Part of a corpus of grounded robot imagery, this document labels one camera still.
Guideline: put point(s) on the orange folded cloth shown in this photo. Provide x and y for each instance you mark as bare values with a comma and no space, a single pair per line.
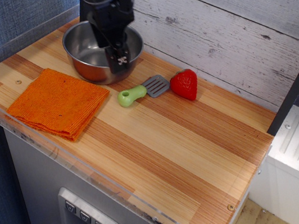
58,104

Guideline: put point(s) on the clear acrylic edge guard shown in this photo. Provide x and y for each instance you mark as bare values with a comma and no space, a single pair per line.
160,170

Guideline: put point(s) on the white toy sink drainboard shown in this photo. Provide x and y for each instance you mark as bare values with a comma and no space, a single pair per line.
276,186

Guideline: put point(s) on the silver toy fridge cabinet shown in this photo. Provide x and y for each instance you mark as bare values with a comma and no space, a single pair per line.
41,179

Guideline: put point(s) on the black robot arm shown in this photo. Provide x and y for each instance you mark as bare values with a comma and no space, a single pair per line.
109,20

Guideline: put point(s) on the silver dispenser button panel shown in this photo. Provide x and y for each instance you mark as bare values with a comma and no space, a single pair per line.
75,210

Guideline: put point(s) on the green handled grey spatula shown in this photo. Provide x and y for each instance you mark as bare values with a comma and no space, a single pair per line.
154,87

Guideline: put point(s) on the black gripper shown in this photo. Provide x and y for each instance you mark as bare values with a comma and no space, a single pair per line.
108,20

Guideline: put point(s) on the red toy strawberry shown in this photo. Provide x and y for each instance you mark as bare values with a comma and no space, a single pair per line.
184,84

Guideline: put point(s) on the dark grey left post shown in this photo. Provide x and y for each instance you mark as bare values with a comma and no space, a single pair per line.
84,10

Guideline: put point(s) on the stainless steel pot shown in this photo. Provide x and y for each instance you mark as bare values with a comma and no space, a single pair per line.
91,62

